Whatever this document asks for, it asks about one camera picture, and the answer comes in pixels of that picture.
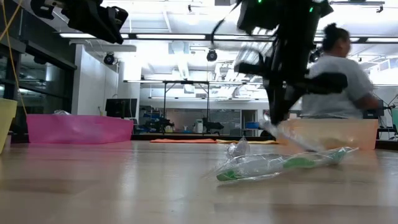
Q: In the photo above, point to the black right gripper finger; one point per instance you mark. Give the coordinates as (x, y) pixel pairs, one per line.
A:
(286, 102)
(273, 105)

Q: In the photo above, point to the green toothbrush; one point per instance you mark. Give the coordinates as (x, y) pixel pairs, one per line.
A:
(298, 162)

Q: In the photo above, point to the background black robot arm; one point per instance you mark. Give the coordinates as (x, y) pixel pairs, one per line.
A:
(213, 124)
(160, 124)

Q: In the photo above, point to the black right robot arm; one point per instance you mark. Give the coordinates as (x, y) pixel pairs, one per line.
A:
(289, 18)

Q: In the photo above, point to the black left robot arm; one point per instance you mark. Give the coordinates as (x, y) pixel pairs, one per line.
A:
(46, 7)

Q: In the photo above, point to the blue storage bin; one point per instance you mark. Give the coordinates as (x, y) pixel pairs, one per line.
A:
(253, 125)

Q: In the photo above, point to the yellow cloth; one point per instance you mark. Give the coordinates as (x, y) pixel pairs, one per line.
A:
(255, 142)

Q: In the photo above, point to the black ceiling spotlight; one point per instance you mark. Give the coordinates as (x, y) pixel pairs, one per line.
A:
(211, 55)
(109, 58)

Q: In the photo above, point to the person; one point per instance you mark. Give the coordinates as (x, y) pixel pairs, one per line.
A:
(335, 93)

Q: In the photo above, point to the orange plastic bin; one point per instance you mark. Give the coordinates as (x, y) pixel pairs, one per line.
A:
(342, 133)

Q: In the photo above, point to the long ceiling light bar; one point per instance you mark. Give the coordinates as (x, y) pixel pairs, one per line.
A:
(171, 36)

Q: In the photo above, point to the white plastic jug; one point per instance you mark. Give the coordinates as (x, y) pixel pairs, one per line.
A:
(199, 125)

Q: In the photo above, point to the black computer monitor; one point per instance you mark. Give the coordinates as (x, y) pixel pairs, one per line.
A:
(121, 108)
(374, 114)

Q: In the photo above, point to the orange cloth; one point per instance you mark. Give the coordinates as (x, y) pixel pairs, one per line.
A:
(183, 141)

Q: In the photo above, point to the green plastic bin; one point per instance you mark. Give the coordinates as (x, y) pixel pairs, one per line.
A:
(395, 119)

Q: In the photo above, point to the pink plastic bin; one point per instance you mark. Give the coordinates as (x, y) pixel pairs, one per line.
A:
(77, 129)

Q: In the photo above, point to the yellow plastic bin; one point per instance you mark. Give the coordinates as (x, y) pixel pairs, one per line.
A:
(7, 124)

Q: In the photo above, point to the black metal rig frame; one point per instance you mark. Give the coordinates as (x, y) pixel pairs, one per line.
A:
(186, 82)

